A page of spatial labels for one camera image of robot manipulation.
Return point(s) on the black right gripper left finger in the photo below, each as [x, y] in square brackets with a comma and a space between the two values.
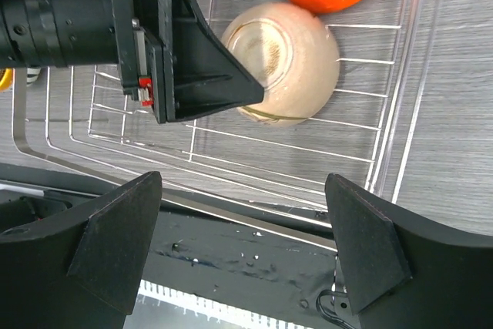
[76, 266]

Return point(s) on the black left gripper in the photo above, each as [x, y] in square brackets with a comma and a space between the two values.
[170, 61]

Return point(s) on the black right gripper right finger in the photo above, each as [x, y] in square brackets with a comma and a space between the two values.
[403, 270]

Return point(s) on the beige speckled bowl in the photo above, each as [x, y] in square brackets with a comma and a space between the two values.
[290, 52]

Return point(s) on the metal wire dish rack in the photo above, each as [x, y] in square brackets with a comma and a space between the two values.
[78, 119]

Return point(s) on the white ridged bowl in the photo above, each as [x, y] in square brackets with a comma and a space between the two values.
[32, 75]

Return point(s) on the yellow bowl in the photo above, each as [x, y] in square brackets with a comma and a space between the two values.
[6, 79]

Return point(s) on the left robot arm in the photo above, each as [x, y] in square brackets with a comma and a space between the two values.
[57, 33]

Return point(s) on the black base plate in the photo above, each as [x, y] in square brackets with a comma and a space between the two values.
[248, 269]

